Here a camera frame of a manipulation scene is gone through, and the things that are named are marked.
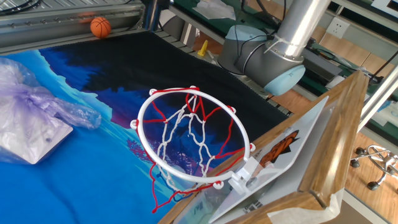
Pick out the white hoop with net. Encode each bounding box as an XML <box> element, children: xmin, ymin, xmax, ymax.
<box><xmin>129</xmin><ymin>85</ymin><xmax>256</xmax><ymax>215</ymax></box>

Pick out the chrome chair base with casters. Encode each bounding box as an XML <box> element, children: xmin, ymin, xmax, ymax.
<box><xmin>349</xmin><ymin>144</ymin><xmax>398</xmax><ymax>191</ymax></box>

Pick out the clear plastic bag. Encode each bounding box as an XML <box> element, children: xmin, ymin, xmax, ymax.
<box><xmin>192</xmin><ymin>0</ymin><xmax>237</xmax><ymax>21</ymax></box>

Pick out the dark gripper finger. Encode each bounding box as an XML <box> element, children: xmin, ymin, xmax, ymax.
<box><xmin>152</xmin><ymin>0</ymin><xmax>164</xmax><ymax>32</ymax></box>
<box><xmin>142</xmin><ymin>0</ymin><xmax>154</xmax><ymax>32</ymax></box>

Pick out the black cable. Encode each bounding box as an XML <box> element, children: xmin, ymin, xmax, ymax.
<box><xmin>0</xmin><ymin>0</ymin><xmax>43</xmax><ymax>16</ymax></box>

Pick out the small orange basketball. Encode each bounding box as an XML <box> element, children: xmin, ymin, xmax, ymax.
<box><xmin>90</xmin><ymin>16</ymin><xmax>112</xmax><ymax>39</ymax></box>

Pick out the clear acrylic backboard plate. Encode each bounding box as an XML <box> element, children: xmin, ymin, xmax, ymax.
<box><xmin>208</xmin><ymin>95</ymin><xmax>330</xmax><ymax>223</ymax></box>

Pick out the purple plastic bag with box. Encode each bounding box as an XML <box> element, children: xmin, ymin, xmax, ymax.
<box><xmin>0</xmin><ymin>57</ymin><xmax>103</xmax><ymax>165</ymax></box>

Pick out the blue landscape print cloth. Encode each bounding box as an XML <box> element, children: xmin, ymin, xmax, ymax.
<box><xmin>0</xmin><ymin>30</ymin><xmax>289</xmax><ymax>224</ymax></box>

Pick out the aluminium frame post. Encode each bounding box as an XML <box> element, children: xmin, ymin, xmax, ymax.
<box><xmin>356</xmin><ymin>67</ymin><xmax>398</xmax><ymax>133</ymax></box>

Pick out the white cable tie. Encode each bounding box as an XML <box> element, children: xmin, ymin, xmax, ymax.
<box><xmin>263</xmin><ymin>32</ymin><xmax>307</xmax><ymax>55</ymax></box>

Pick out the white wall power socket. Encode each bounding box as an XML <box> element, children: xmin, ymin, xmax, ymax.
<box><xmin>325</xmin><ymin>17</ymin><xmax>351</xmax><ymax>40</ymax></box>

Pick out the wooden picture frame stand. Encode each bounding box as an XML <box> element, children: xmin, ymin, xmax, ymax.
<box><xmin>158</xmin><ymin>70</ymin><xmax>369</xmax><ymax>224</ymax></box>

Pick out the yellow plastic object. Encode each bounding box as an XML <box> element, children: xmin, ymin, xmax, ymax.
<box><xmin>197</xmin><ymin>39</ymin><xmax>209</xmax><ymax>57</ymax></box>

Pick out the beige masking tape strip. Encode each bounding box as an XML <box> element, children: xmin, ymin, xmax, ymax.
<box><xmin>267</xmin><ymin>188</ymin><xmax>345</xmax><ymax>224</ymax></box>

